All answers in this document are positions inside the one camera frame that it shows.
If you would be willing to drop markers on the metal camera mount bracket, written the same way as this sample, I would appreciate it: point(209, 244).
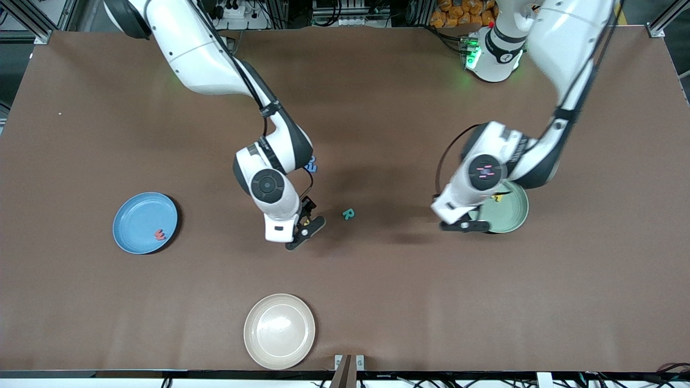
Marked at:
point(349, 372)

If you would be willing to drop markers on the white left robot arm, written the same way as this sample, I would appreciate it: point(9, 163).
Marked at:
point(566, 43)

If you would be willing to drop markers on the aluminium frame post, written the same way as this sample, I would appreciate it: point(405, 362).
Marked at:
point(660, 27)
point(40, 36)

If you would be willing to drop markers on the orange packet pile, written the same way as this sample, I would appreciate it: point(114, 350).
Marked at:
point(463, 13)

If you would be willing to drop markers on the blue plate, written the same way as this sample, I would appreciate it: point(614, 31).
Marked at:
point(140, 215)

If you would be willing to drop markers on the large table cover sheet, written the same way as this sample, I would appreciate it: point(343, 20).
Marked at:
point(377, 296)

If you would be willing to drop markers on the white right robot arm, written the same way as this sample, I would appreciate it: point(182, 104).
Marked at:
point(194, 48)

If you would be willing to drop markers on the red lowercase w letter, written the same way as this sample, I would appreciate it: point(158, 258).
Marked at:
point(159, 234)

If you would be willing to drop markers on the beige plate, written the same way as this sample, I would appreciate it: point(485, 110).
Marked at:
point(279, 331)

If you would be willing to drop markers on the metal equipment rack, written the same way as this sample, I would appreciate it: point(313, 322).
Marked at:
point(350, 13)

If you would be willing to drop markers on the teal uppercase R letter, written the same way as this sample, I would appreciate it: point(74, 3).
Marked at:
point(348, 214)

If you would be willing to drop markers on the white power strip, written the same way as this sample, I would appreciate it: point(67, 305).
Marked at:
point(253, 22)

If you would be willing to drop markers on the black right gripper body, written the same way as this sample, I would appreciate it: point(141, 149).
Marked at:
point(307, 207)

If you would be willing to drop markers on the green plate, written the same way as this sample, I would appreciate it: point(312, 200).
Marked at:
point(509, 213)

